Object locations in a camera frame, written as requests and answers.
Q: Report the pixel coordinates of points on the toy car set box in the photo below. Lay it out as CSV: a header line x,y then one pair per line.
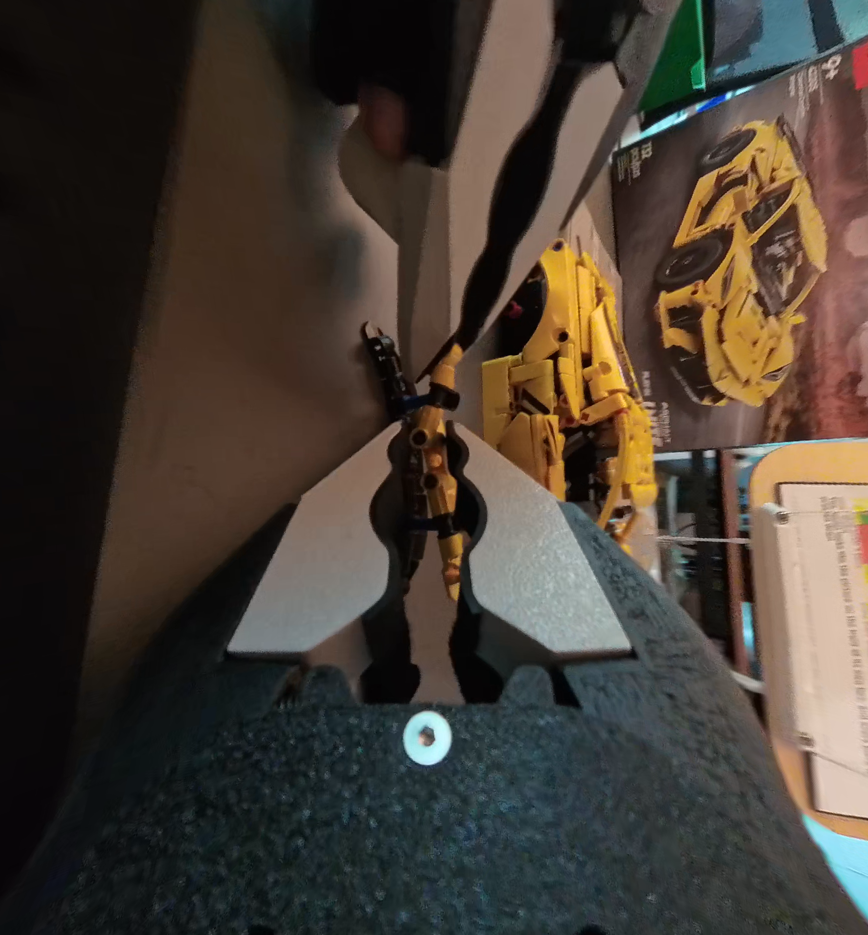
x,y
843,329

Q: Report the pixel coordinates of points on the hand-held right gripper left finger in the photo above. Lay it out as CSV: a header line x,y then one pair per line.
x,y
310,577

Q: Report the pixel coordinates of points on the yellow brick assembly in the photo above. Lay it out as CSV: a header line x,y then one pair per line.
x,y
434,467

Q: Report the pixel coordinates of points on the green plastic bin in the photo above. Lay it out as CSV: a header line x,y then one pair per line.
x,y
675,66

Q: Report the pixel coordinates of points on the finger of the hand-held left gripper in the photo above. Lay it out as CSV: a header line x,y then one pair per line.
x,y
580,139
441,277

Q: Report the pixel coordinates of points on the yellow toy brick car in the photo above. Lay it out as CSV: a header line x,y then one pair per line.
x,y
522,380

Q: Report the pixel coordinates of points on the person's left hand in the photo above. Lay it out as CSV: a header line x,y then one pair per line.
x,y
383,120

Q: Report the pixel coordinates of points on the printed instruction card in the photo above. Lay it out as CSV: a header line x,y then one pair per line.
x,y
828,657

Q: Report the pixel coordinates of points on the grey desk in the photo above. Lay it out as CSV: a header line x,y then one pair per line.
x,y
258,329

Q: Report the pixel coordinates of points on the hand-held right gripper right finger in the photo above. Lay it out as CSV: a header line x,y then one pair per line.
x,y
543,577

